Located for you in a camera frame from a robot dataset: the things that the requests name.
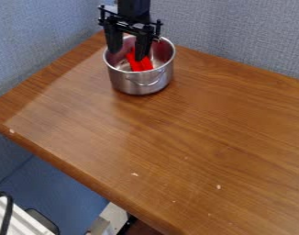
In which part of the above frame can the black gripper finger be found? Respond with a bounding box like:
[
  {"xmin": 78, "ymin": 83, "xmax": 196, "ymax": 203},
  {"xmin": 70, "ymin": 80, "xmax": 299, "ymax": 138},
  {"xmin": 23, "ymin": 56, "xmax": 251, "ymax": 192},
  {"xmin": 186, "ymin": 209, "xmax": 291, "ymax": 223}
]
[
  {"xmin": 135, "ymin": 31, "xmax": 154, "ymax": 62},
  {"xmin": 104, "ymin": 25, "xmax": 123, "ymax": 53}
]

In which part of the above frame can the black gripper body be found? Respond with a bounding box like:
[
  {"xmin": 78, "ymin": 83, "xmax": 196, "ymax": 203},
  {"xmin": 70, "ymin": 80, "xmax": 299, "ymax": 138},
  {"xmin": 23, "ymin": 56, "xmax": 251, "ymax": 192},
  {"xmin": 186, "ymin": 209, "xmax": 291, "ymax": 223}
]
[{"xmin": 98, "ymin": 0, "xmax": 163, "ymax": 39}]

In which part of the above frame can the red object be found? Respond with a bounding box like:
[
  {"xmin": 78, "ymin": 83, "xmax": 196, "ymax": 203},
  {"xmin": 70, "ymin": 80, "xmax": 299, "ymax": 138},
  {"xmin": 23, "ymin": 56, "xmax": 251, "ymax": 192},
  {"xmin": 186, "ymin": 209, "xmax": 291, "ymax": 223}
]
[{"xmin": 126, "ymin": 49, "xmax": 154, "ymax": 72}]

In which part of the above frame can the silver metal pot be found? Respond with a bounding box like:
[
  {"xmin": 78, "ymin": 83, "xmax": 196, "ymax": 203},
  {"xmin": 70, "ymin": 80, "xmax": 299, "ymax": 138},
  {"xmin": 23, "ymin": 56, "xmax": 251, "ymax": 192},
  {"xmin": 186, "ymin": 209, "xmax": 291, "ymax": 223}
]
[{"xmin": 103, "ymin": 36, "xmax": 176, "ymax": 95}]

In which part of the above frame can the white box with black edge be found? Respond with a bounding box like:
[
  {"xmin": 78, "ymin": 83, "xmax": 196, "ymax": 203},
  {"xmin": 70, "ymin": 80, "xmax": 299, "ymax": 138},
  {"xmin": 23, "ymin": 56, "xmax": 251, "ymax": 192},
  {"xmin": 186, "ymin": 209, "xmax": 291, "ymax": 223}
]
[{"xmin": 0, "ymin": 191, "xmax": 60, "ymax": 235}]

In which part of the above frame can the white table frame part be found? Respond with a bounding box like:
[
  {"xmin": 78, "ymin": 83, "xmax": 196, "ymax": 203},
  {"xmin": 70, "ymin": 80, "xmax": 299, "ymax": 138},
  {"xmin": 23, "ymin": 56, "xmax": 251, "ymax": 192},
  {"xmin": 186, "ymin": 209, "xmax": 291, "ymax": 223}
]
[{"xmin": 86, "ymin": 203, "xmax": 128, "ymax": 235}]

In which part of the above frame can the black cable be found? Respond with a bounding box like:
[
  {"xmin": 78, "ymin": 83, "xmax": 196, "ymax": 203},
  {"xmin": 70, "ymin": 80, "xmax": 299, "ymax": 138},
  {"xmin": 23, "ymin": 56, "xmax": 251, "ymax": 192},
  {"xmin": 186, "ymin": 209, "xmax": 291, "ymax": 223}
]
[{"xmin": 0, "ymin": 191, "xmax": 15, "ymax": 235}]

